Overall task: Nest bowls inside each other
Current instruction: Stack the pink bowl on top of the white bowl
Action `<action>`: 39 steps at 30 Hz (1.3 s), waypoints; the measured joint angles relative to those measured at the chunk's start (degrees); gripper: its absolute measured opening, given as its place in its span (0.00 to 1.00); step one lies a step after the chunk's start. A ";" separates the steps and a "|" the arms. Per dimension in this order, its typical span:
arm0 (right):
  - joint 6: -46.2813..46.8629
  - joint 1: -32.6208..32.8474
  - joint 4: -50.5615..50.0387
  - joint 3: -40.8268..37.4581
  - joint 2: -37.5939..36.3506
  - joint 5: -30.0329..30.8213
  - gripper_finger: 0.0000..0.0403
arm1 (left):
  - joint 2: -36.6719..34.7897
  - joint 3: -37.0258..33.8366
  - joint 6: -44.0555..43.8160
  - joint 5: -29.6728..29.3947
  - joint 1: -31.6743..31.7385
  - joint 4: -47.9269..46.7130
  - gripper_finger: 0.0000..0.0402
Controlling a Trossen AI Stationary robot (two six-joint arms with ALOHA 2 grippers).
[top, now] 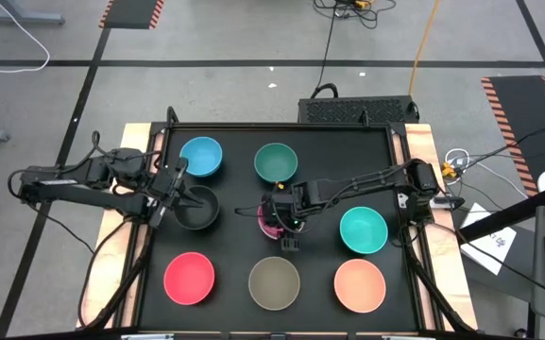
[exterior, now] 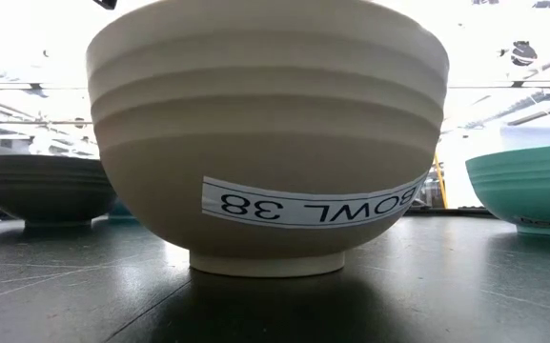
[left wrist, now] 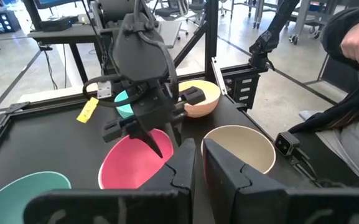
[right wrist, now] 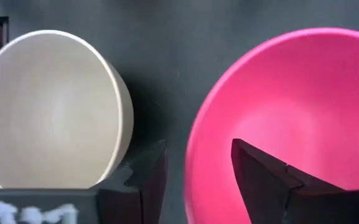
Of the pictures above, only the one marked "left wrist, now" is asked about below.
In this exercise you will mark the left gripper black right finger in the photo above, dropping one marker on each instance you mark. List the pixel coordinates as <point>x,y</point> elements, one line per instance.
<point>275,208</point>

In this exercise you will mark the person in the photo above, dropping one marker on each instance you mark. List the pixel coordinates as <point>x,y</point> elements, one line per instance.
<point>353,140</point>

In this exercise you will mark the peach orange bowl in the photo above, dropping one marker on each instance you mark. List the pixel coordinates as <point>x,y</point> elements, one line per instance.
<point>212,93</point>

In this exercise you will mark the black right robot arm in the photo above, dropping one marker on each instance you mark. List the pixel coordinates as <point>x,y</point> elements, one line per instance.
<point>142,53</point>

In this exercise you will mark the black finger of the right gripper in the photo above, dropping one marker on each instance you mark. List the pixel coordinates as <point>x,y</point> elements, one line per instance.
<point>176,132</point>
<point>149,138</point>

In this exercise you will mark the black desk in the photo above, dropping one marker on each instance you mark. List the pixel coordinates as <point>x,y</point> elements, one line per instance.
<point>58,35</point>

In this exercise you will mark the grey office chair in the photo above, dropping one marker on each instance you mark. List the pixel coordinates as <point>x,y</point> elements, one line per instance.
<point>173,11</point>

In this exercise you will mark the silver metal bracket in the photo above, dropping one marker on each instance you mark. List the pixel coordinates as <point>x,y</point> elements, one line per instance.
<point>104,90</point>

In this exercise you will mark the dark green bowl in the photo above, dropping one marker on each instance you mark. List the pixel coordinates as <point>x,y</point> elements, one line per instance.
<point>8,199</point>

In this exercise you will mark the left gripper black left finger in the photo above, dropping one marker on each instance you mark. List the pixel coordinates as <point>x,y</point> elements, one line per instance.
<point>104,208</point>

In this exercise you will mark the yellow paper tag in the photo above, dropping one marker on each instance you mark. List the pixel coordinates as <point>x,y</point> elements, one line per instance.
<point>88,110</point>

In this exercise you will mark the black box device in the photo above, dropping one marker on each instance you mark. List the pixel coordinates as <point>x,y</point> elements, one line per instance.
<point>56,23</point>

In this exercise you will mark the small black table camera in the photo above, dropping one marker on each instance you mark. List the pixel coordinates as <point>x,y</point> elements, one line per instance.
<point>286,143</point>

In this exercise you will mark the turquoise bowl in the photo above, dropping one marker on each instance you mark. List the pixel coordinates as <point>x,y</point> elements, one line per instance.
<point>124,109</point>

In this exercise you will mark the black aluminium table frame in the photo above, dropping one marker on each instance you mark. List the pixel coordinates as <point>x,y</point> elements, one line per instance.
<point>211,37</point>

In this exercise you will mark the magenta bowl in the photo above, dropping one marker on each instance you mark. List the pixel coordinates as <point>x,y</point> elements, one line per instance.
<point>126,165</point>

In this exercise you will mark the taupe bowl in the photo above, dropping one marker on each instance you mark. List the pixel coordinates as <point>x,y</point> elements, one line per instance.
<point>244,146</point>

